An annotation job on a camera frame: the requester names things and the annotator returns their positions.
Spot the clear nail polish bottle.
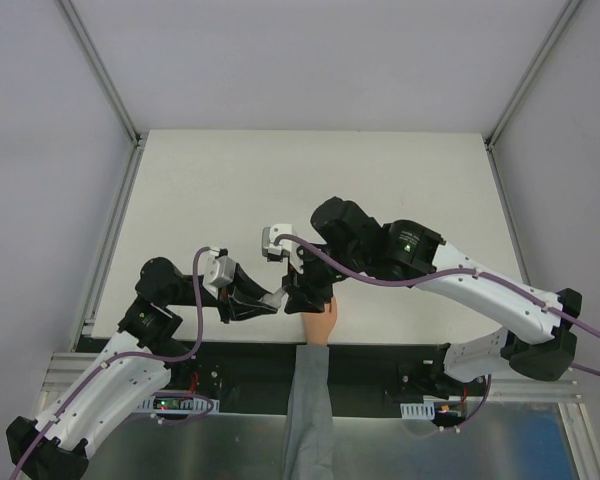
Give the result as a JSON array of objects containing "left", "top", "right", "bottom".
[{"left": 261, "top": 291, "right": 285, "bottom": 310}]

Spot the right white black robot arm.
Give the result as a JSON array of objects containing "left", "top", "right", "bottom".
[{"left": 262, "top": 197, "right": 582, "bottom": 395}]

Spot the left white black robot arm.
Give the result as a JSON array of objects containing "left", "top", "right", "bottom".
[{"left": 6, "top": 249, "right": 284, "bottom": 479}]

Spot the grey sleeved forearm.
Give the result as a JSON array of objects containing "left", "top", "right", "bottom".
[{"left": 281, "top": 344, "right": 334, "bottom": 479}]

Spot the mannequin hand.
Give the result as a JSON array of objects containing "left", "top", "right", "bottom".
[{"left": 301, "top": 297, "right": 338, "bottom": 346}]

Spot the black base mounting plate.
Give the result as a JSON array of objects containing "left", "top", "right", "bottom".
[{"left": 168, "top": 342, "right": 486, "bottom": 418}]

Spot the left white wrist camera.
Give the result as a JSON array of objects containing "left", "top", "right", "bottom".
[{"left": 203, "top": 249, "right": 237, "bottom": 296}]

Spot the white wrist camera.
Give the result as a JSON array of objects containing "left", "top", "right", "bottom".
[
  {"left": 203, "top": 249, "right": 237, "bottom": 296},
  {"left": 261, "top": 223, "right": 303, "bottom": 274}
]

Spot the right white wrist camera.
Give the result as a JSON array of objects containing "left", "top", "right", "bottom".
[{"left": 261, "top": 223, "right": 303, "bottom": 274}]

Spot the left white cable duct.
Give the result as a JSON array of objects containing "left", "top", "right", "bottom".
[{"left": 135, "top": 392, "right": 220, "bottom": 415}]

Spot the white cable duct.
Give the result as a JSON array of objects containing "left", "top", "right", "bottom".
[
  {"left": 135, "top": 392, "right": 220, "bottom": 415},
  {"left": 400, "top": 400, "right": 436, "bottom": 421}
]

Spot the right white cable duct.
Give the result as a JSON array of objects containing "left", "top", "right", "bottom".
[{"left": 400, "top": 400, "right": 436, "bottom": 421}]

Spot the left aluminium frame post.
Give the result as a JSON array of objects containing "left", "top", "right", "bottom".
[{"left": 54, "top": 0, "right": 143, "bottom": 147}]

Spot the aluminium frame post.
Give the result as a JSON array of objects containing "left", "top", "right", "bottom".
[
  {"left": 54, "top": 0, "right": 143, "bottom": 147},
  {"left": 484, "top": 0, "right": 586, "bottom": 151}
]

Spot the right aluminium frame post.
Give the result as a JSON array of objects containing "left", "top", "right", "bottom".
[{"left": 484, "top": 0, "right": 586, "bottom": 151}]

